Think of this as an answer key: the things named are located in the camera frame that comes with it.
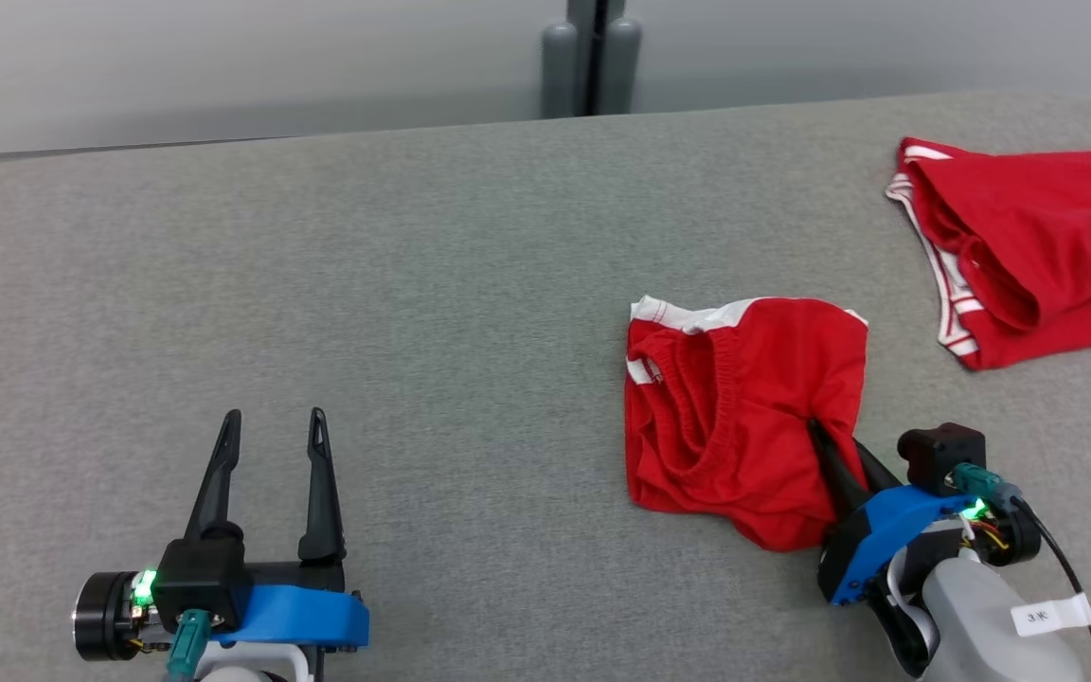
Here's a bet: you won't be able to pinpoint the white paper label tag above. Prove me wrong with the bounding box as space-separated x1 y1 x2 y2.
1011 594 1091 637

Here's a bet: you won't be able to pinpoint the red shorts with white trim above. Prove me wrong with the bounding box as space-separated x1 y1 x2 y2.
623 295 870 553

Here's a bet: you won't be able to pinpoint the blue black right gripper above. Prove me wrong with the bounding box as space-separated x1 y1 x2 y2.
807 418 1042 607

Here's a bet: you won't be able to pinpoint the red lettered basketball jersey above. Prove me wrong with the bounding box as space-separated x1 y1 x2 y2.
885 137 1091 370

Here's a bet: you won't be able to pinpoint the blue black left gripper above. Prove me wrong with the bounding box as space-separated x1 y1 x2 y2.
72 407 371 662

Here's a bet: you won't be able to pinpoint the grey metal partition post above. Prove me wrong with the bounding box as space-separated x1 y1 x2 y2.
541 0 643 119

